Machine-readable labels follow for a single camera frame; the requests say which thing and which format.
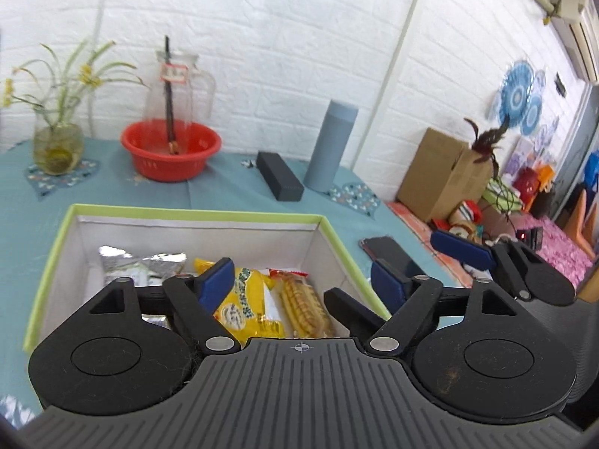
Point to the blue paper fan decoration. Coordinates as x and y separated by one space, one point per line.
517 89

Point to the clear biscuit packet red end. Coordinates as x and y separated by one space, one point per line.
302 306

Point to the red bag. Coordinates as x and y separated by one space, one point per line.
529 184

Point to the heart patterned coaster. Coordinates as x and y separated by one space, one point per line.
47 186
355 199

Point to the dark red plant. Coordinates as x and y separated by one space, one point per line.
486 142

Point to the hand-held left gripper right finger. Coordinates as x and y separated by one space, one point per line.
386 283

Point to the green storage box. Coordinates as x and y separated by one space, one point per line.
196 238

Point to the pink blanket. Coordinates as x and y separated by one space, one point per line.
561 248

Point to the colourful packet pile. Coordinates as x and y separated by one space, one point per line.
463 217

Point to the red plastic basin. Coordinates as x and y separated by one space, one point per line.
168 163

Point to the blue-grey bottle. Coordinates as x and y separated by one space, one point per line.
330 149

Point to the pink patterned mat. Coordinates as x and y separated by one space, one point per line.
421 234

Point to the black rectangular box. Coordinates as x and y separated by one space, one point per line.
281 177

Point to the glass pitcher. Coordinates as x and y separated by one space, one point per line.
189 103

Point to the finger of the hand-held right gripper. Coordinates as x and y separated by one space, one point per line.
351 312
461 247

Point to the black device red light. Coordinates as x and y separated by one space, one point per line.
529 236

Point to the black smartphone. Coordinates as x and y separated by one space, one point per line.
388 250

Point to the white air conditioner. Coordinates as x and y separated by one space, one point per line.
578 14

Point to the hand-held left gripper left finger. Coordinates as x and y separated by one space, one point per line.
217 283

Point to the white wall conduit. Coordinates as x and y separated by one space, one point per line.
397 58

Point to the black stick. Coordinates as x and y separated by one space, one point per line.
167 89

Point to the cardboard box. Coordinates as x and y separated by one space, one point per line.
435 173

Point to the round glass vase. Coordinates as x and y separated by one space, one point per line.
58 149

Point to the yellow flower plant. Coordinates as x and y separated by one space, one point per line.
65 79

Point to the green striped cloth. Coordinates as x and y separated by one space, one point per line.
498 195

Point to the silver snack packet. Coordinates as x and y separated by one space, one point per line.
135 266

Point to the yellow snack packet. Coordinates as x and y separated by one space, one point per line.
243 308

